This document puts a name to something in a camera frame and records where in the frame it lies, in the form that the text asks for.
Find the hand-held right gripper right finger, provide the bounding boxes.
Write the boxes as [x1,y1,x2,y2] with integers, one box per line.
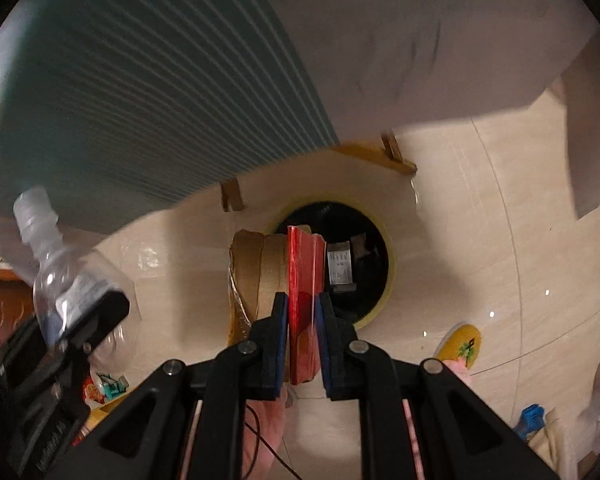
[315,292,561,480]

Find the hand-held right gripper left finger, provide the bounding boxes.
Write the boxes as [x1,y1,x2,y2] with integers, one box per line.
[45,292,291,480]

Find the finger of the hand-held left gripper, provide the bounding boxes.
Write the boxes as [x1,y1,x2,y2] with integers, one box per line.
[55,289,132,361]

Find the red carton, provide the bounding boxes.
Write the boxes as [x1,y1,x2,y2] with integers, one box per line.
[286,225,327,386]

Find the clear plastic bottle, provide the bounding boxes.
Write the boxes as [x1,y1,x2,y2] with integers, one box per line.
[12,185,142,371]

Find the yellow-brown packet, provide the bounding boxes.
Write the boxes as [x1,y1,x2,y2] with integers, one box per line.
[227,229,290,348]

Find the yellow-rimmed round trash bin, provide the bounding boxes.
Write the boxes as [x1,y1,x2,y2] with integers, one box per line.
[267,199,398,331]

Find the colourful printed package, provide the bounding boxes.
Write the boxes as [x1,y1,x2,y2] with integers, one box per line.
[82,370,131,411]

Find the white labelled wrapper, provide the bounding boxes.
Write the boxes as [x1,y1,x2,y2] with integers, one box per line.
[327,242,357,293]

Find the brown wooden cabinet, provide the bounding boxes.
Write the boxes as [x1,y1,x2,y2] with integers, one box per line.
[0,100,37,361]

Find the yellow knitted slipper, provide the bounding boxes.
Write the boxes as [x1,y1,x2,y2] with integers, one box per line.
[432,322,482,368]

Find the wooden table base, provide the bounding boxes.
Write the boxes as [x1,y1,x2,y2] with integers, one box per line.
[220,130,418,213]

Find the small blue object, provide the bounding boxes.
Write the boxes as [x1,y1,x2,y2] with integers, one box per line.
[512,404,547,441]

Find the green striped tablecloth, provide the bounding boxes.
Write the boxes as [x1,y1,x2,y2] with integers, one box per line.
[0,0,342,235]

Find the white cloth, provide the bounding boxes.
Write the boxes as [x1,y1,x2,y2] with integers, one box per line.
[245,0,600,221]

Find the thin black cable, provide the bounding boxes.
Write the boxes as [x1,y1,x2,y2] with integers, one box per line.
[244,402,306,480]

